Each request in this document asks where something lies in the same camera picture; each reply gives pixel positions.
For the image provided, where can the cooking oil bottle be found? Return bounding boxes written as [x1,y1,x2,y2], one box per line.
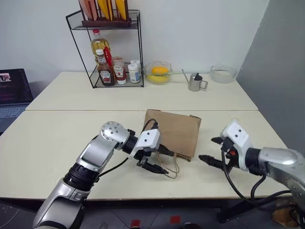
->
[91,29,111,70]

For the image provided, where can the brown Heinz sauce bottle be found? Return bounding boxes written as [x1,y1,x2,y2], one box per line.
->
[96,49,116,87]

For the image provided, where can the brown paper bag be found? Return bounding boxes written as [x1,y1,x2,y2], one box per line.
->
[142,109,202,180]

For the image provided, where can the yellow plastic board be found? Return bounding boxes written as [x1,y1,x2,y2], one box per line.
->
[97,0,113,21]
[114,0,128,20]

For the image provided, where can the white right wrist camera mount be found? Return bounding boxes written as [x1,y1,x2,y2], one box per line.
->
[219,119,253,171]

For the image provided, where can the dark wooden board holder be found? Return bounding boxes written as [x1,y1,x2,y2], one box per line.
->
[78,0,132,28]

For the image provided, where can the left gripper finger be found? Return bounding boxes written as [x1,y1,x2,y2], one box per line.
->
[143,162,167,175]
[159,144,175,157]

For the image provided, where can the white labelled jar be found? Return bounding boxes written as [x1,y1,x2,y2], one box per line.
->
[128,63,141,84]
[130,59,142,77]

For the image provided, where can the cardboard box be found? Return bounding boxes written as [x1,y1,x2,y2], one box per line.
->
[272,199,300,228]

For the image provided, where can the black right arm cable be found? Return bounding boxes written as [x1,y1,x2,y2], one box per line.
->
[221,143,292,206]

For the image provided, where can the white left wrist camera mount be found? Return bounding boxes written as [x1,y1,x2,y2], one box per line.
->
[130,128,161,159]

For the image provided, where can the empty glass bowl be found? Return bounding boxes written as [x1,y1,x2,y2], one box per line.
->
[210,63,238,84]

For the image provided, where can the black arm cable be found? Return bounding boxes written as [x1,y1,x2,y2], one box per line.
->
[96,118,160,178]
[221,143,292,206]

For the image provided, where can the orange-yellow lemon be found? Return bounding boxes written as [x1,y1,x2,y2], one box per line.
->
[152,66,170,75]

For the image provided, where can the pink plastic board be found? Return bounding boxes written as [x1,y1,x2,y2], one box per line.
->
[79,0,99,21]

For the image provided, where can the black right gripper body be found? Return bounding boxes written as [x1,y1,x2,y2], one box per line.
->
[221,139,239,168]

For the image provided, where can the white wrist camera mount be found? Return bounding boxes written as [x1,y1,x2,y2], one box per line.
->
[130,128,161,159]
[219,119,253,171]

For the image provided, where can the black wire shelf rack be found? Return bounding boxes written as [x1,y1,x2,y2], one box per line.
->
[65,9,145,89]

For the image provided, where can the glass bowl with fruit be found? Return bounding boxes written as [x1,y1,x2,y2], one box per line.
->
[143,61,173,85]

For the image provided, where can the open laptop computer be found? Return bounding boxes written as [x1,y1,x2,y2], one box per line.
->
[0,68,34,135]

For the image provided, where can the pale yellow lemon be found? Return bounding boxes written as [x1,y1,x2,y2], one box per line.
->
[147,74,169,84]

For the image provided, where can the red Heinz ketchup bottle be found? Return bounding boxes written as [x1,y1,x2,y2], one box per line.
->
[112,57,127,85]

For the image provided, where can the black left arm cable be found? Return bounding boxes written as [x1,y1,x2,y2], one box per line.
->
[96,118,160,178]

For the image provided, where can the steel oil pot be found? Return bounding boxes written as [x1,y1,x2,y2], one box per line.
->
[181,69,209,92]

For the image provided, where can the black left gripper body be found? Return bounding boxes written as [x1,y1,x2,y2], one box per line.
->
[136,144,165,168]

